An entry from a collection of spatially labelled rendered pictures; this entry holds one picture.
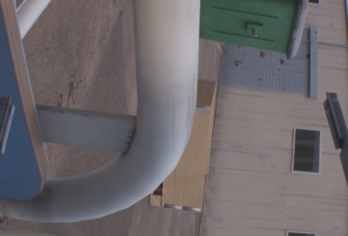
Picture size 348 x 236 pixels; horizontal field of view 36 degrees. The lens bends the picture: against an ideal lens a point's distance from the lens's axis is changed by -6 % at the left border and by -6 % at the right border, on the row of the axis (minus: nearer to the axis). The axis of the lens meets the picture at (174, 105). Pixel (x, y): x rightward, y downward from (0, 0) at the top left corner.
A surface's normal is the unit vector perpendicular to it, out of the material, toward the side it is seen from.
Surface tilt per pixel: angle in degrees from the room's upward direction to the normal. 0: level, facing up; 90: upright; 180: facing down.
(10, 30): 0
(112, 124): 90
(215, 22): 94
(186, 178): 90
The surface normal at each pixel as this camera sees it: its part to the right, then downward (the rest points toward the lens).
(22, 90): 0.99, 0.11
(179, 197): -0.15, 0.38
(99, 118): -0.15, 0.68
